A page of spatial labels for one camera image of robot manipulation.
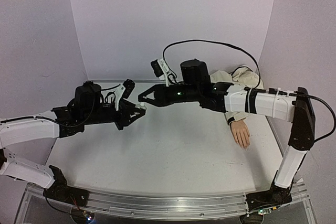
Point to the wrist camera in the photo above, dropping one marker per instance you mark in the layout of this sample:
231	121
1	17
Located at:
164	72
123	91

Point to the mannequin hand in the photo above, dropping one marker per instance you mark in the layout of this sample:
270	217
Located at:
240	133

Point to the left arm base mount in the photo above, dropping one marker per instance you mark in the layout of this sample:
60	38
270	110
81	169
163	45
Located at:
62	192

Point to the white nail polish bottle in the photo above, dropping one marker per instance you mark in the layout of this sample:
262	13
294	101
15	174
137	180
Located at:
141	105

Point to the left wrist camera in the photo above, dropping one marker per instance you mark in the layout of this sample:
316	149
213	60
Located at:
123	91

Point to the aluminium front rail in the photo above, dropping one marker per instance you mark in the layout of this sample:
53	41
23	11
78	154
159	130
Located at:
109	207

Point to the beige jacket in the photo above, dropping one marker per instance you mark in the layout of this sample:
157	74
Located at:
242	76

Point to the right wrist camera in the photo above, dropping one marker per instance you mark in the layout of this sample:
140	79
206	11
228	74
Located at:
164	72

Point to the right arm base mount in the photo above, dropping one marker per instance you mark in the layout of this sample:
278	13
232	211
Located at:
275	196

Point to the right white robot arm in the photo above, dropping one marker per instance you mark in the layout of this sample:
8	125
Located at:
293	107

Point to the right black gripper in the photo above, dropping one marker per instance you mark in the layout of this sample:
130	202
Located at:
158	95

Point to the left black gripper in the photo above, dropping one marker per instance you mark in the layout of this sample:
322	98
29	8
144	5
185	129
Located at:
128	109

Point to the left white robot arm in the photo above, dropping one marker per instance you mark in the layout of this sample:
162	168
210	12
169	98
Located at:
24	129

